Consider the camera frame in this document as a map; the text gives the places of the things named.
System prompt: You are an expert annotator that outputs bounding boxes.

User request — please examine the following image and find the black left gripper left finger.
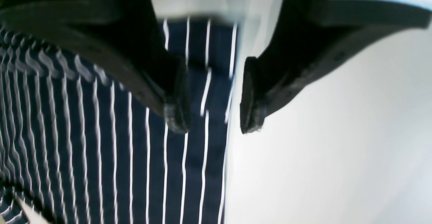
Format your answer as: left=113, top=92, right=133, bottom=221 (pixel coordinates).
left=1, top=0, right=191, bottom=134

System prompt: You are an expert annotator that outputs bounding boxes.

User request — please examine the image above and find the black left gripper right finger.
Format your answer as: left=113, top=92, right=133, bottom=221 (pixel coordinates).
left=240, top=0, right=431, bottom=134

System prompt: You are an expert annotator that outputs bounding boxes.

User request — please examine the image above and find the navy white striped T-shirt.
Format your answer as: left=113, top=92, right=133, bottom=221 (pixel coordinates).
left=1, top=18, right=240, bottom=224

